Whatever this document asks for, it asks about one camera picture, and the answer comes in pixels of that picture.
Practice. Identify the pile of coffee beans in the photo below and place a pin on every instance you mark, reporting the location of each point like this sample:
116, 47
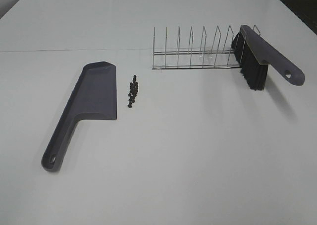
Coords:
134, 89

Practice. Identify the grey plastic dustpan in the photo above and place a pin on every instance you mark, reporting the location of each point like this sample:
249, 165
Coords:
94, 97

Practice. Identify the grey hand brush black bristles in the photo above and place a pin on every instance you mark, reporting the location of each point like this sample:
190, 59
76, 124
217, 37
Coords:
255, 55

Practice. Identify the metal wire dish rack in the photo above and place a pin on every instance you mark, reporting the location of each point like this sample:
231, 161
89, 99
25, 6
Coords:
182, 53

